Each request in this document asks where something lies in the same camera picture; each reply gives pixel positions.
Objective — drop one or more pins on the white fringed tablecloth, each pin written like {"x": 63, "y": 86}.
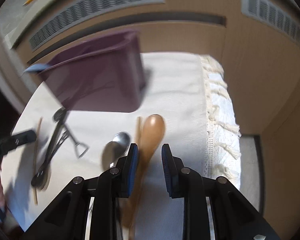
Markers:
{"x": 177, "y": 92}

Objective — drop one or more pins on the wooden chopstick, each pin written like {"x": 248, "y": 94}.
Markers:
{"x": 37, "y": 142}
{"x": 138, "y": 130}

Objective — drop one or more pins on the long grey vent grille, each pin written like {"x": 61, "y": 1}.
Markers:
{"x": 90, "y": 7}

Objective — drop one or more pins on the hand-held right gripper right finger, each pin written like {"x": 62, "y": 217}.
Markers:
{"x": 166, "y": 170}

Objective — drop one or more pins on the purple plastic utensil container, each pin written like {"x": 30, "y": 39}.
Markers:
{"x": 102, "y": 80}

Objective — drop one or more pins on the metal shovel-shaped spoon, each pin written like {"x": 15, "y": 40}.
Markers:
{"x": 81, "y": 151}

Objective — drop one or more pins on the shiny metal spoon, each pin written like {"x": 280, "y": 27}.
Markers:
{"x": 117, "y": 145}

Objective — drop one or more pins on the brown wooden spoon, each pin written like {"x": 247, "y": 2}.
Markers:
{"x": 152, "y": 130}

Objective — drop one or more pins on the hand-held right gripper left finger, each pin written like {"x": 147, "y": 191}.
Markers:
{"x": 133, "y": 165}

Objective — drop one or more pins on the blue spatula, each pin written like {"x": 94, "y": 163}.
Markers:
{"x": 36, "y": 68}

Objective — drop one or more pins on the short grey vent grille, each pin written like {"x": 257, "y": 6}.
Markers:
{"x": 272, "y": 12}

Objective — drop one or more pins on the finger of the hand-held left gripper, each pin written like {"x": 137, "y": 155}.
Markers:
{"x": 23, "y": 138}

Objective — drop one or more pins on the beige counter cabinet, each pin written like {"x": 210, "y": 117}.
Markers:
{"x": 252, "y": 80}

